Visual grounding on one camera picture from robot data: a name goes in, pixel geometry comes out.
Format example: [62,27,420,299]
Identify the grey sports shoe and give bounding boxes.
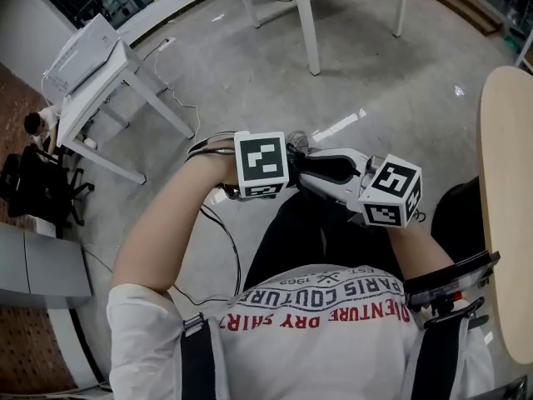
[286,130,311,156]

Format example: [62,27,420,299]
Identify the white printed shirt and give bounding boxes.
[106,264,496,400]

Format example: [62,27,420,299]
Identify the grey cabinet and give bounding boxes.
[0,222,93,310]

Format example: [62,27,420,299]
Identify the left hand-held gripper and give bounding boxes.
[227,130,291,201]

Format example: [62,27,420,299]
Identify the person's black harness strap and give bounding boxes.
[180,311,218,400]
[419,297,487,400]

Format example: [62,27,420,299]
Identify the person's right black harness strap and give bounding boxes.
[419,297,487,400]

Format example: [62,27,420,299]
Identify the white metal table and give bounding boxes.
[56,39,196,186]

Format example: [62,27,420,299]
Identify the black cable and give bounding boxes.
[169,130,244,308]

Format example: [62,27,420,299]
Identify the wooden table with white legs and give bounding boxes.
[232,0,411,77]

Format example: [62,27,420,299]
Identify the black office chair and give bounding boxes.
[0,142,96,239]

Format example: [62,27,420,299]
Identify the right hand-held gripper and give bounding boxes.
[296,147,422,228]

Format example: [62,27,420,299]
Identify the black trousers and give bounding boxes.
[242,147,486,295]

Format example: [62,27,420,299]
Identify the light wooden round table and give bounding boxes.
[476,65,533,365]

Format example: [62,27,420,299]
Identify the black phone on chest mount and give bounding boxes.
[402,251,501,313]

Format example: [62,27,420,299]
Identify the person's left forearm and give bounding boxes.
[111,137,242,303]

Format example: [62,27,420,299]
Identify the person's left black harness strap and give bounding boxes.
[180,311,218,400]

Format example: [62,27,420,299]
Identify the white cardboard box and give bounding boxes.
[41,13,122,99]

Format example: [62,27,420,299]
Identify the wooden steps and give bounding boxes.
[385,0,506,37]

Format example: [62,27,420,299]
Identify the white power cable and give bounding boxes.
[152,43,202,142]

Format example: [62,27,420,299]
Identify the person's right forearm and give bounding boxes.
[386,222,456,283]

